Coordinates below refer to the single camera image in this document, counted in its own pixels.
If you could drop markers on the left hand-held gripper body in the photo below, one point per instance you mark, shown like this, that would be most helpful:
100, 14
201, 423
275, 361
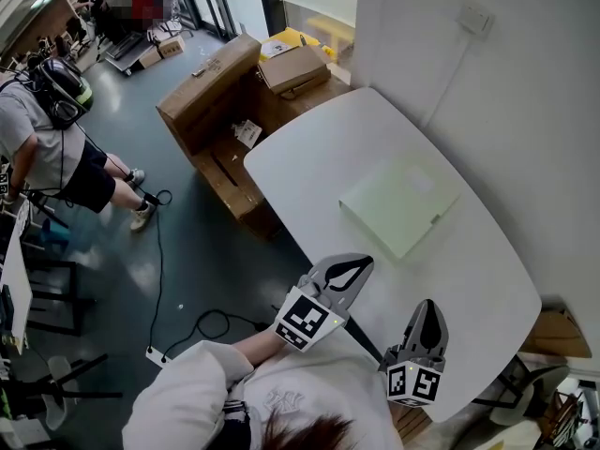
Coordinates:
302, 319

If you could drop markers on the yellow bag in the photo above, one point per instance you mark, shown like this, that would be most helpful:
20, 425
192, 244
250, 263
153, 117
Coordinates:
286, 35

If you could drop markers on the yellow bench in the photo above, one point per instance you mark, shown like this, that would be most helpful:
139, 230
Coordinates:
333, 28

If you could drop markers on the person's white sweatshirt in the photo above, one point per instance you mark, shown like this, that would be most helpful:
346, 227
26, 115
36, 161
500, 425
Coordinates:
187, 392

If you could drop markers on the long cardboard box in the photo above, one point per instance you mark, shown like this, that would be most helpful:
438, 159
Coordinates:
206, 92

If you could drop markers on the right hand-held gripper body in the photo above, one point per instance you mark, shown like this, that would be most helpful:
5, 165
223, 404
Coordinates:
415, 382

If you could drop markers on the black metal stool frame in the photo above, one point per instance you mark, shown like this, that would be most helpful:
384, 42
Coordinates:
61, 298

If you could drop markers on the person's left forearm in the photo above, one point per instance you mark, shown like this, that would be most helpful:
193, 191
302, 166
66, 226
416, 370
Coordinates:
255, 349

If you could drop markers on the light green folder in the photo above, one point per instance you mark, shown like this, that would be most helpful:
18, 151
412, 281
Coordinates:
398, 204

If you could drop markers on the wide flat cardboard box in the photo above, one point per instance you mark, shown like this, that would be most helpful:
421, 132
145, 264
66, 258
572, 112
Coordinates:
234, 195

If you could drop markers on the white power strip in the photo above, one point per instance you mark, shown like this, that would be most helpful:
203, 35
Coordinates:
158, 356

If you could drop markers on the small brown cardboard box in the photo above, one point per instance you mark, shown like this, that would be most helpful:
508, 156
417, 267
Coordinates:
295, 70

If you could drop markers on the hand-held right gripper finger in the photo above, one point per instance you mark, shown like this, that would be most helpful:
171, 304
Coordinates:
441, 345
412, 340

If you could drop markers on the metal platform cart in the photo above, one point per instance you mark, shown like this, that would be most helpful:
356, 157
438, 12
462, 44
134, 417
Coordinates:
124, 54

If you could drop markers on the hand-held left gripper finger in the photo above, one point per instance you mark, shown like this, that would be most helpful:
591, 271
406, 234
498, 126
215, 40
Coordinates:
321, 274
354, 293

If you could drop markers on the wooden slatted bench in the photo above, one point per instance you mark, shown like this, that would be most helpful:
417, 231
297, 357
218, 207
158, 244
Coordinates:
412, 424

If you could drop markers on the white wall socket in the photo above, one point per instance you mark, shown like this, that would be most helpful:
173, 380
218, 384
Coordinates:
475, 17

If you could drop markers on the grey chair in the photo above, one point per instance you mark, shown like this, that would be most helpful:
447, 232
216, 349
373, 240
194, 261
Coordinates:
534, 396

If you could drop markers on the small labelled cardboard box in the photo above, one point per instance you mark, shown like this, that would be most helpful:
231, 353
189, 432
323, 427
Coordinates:
171, 47
150, 58

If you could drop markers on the leaning cardboard sheet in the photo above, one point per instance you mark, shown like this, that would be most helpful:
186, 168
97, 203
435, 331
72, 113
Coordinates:
558, 333

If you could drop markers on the white side table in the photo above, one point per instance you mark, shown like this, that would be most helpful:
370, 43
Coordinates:
16, 274

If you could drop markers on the white paper packet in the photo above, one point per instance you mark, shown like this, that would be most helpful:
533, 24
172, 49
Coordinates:
247, 133

